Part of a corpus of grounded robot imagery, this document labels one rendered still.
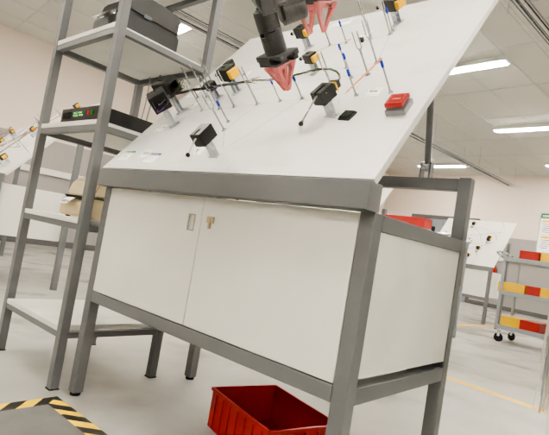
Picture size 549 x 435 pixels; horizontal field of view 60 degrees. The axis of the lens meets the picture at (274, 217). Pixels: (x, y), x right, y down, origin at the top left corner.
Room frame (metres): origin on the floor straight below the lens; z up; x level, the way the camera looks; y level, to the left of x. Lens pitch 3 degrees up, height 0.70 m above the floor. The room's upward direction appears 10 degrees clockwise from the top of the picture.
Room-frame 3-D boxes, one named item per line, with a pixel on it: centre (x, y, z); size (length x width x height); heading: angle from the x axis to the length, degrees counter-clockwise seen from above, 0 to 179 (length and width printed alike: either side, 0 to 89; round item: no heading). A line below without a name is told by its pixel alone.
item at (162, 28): (2.11, 0.75, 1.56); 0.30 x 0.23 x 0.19; 140
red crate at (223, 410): (1.68, -0.10, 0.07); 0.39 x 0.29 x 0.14; 33
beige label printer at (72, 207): (2.10, 0.74, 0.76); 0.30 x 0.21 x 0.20; 142
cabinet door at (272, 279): (1.28, 0.01, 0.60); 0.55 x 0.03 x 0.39; 49
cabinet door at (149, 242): (1.64, 0.42, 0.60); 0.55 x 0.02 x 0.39; 49
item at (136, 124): (2.13, 0.79, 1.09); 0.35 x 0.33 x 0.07; 49
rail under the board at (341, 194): (1.44, 0.23, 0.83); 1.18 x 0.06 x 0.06; 49
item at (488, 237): (7.87, -3.24, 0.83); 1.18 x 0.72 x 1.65; 42
